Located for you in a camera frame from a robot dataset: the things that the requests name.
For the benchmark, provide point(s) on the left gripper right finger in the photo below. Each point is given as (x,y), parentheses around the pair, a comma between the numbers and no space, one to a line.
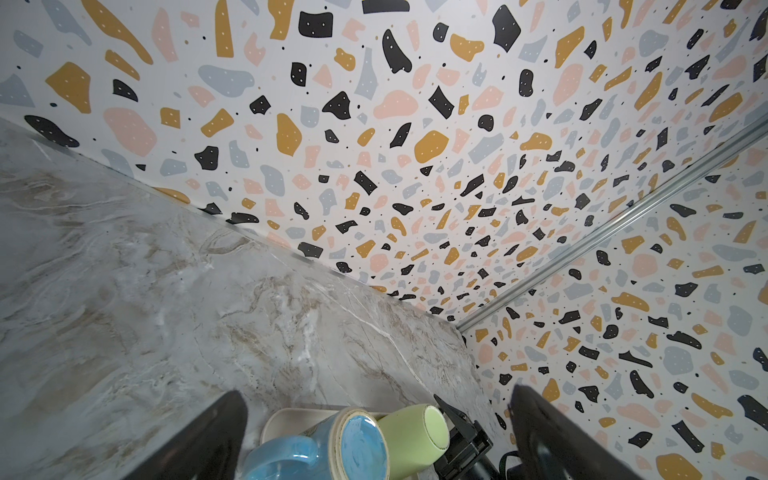
(550,446)

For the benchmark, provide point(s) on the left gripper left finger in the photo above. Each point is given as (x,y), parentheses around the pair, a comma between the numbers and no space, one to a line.
(207,448)

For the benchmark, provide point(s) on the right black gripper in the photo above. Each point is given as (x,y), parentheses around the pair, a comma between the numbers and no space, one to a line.
(466,456)

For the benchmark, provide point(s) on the light green mug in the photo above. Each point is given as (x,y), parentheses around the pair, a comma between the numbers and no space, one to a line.
(416,436)

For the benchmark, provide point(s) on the light blue mug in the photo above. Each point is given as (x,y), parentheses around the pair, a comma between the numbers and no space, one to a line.
(347,445)

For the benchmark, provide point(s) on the beige serving tray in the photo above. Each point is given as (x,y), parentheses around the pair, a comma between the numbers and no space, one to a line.
(293,421)

